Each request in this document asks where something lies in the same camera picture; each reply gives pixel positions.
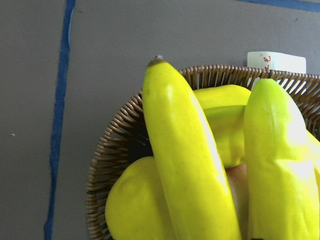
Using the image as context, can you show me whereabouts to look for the bright yellow banana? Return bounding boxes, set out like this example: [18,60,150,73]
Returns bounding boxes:
[142,56,242,240]

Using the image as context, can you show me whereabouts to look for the lime yellow banana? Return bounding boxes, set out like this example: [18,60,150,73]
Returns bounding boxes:
[244,79,320,240]

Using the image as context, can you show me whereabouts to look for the brown wicker basket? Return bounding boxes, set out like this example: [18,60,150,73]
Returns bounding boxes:
[86,64,320,240]

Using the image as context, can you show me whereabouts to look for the pale peach apple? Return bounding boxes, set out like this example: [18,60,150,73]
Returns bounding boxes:
[226,163,249,240]

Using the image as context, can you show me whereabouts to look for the yellow bell pepper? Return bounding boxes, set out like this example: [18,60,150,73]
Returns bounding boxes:
[105,156,176,240]

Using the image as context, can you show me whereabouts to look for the white paper tag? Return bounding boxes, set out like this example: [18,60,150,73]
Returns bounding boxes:
[247,51,307,91]

